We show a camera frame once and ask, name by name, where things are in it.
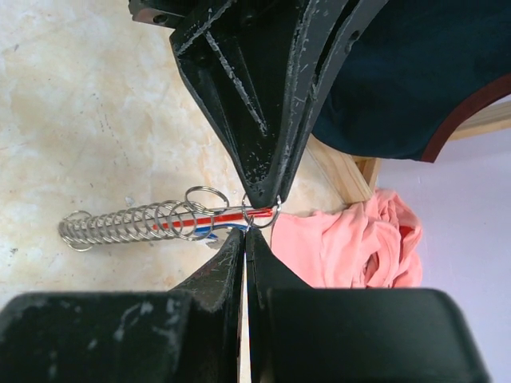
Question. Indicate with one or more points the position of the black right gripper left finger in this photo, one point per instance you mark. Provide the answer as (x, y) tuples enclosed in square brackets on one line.
[(190, 333)]

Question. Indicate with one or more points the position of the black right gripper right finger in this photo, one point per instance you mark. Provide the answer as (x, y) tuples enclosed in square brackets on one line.
[(299, 333)]

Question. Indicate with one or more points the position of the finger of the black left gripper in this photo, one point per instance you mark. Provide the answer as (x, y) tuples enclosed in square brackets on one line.
[(323, 37)]

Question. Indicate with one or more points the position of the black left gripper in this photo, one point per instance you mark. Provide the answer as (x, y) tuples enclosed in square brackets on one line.
[(233, 58)]

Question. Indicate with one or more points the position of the blue key tag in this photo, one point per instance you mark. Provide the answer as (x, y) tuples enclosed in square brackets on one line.
[(215, 236)]

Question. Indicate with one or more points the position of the dark navy vest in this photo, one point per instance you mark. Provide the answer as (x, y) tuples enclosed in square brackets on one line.
[(418, 71)]

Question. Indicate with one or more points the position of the pink cloth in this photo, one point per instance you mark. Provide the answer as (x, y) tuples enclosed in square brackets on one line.
[(368, 245)]

